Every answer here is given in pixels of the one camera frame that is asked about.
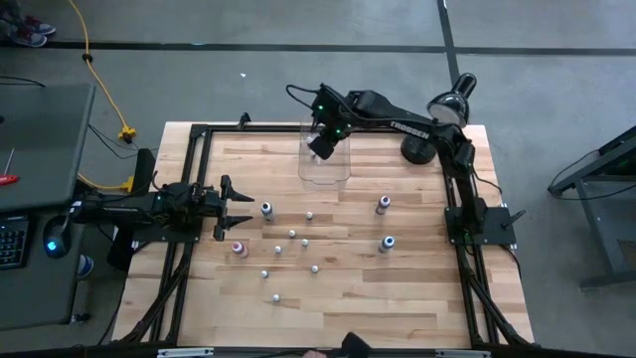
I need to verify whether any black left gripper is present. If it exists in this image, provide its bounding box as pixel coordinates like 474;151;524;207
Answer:
201;173;256;242

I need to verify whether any clear plastic bin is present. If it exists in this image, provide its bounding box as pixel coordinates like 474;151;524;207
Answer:
296;114;352;187

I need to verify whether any black desk lamp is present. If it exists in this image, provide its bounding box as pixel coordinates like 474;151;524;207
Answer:
399;72;478;166

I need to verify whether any black computer mouse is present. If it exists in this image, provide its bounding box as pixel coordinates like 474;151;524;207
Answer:
42;214;74;260

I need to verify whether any grey side table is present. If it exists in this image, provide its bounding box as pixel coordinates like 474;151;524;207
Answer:
0;83;96;213

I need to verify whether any black backlit keyboard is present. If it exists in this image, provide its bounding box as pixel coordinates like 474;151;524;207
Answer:
0;214;30;272

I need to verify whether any grey red sneaker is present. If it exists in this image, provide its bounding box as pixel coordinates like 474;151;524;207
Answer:
22;17;57;37
12;27;49;49

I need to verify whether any grey metal table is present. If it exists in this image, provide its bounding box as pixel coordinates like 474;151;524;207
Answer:
548;125;636;290

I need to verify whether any yellow extension cable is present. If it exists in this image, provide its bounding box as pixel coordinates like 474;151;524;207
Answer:
67;0;138;194

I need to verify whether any silver metal bracket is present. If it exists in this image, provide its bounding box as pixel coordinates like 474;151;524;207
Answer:
157;347;215;358
434;349;493;358

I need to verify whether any red-handled screwdriver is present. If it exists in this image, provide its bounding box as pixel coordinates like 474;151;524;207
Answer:
0;147;21;187

